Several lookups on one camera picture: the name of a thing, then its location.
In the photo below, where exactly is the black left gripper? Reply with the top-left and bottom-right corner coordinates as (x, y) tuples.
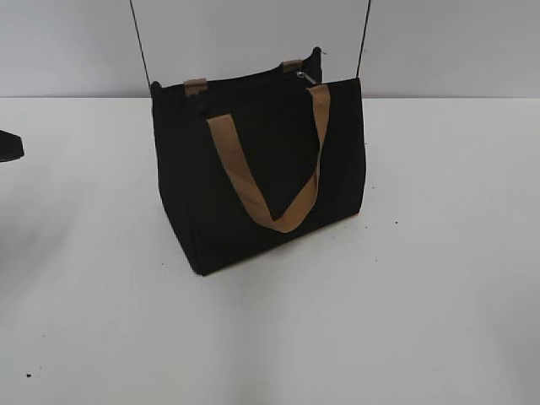
(0, 130), (24, 163)

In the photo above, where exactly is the silver zipper pull with ring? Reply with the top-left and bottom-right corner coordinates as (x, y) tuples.
(295, 71), (318, 85)

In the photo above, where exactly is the black bag with tan handles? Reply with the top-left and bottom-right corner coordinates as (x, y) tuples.
(150, 47), (366, 276)

